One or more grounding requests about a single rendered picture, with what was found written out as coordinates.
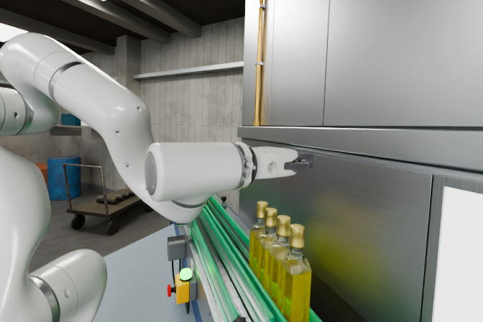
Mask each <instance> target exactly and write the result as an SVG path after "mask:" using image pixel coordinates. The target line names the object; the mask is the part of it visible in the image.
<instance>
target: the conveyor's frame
mask: <svg viewBox="0 0 483 322"><path fill-rule="evenodd" d="M178 231H179V234H180V235H184V237H185V242H186V249H185V258H186V261H187V264H188V268H189V269H191V271H194V274H195V278H196V282H197V290H196V300H197V303H198V307H199V311H200V314H201V319H202V322H223V321H222V319H221V316H220V313H219V310H218V308H217V305H216V302H215V300H214V297H213V294H212V292H211V288H210V286H209V284H208V280H207V278H206V274H205V272H204V270H203V266H202V264H201V261H200V258H199V256H198V253H197V250H196V247H195V244H194V242H193V241H191V243H189V241H187V234H188V227H187V225H186V226H178ZM181 269H184V259H181Z"/></svg>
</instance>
